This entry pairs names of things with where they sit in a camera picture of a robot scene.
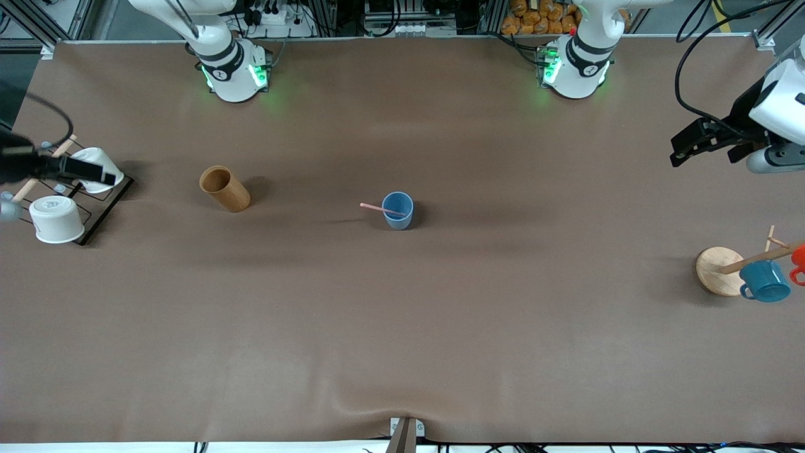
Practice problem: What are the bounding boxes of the wooden rack handle rod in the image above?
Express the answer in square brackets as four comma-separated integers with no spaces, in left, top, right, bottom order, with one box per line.
[11,133,79,203]

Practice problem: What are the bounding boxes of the wooden mug tree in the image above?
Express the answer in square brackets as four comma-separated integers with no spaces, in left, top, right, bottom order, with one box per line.
[695,225,805,297]

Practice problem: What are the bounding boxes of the white smiley cup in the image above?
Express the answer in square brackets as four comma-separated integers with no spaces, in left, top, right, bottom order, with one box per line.
[28,195,86,245]
[68,147,125,194]

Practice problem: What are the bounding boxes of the white power strip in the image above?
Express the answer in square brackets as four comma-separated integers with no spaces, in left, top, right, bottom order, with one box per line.
[250,5,304,31]

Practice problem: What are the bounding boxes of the bamboo cylinder chopstick holder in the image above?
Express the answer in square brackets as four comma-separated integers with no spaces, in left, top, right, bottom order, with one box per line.
[199,165,252,213]

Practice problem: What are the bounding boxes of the teal mug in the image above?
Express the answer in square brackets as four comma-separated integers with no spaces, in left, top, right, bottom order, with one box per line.
[739,260,792,303]

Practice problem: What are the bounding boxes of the black wire cup rack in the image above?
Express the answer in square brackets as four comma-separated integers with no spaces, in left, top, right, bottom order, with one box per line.
[13,142,135,247]

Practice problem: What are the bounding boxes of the bag of orange bread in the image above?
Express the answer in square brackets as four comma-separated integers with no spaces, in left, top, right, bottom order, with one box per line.
[502,0,582,36]

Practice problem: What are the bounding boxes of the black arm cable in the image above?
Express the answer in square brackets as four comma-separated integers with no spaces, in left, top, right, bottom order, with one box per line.
[674,0,784,138]
[22,93,75,148]

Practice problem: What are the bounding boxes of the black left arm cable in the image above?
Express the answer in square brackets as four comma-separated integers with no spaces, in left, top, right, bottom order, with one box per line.
[674,0,784,138]

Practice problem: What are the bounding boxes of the pink chopstick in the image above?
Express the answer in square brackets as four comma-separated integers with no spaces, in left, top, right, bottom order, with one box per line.
[360,202,406,218]

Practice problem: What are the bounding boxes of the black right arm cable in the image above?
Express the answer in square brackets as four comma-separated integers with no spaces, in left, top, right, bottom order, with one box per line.
[22,93,75,148]

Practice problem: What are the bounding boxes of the blue cup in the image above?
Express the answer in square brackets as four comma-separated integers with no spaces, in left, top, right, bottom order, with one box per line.
[382,191,415,231]

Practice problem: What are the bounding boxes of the metal table clamp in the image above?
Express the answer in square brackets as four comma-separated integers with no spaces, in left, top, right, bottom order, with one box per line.
[389,417,426,453]

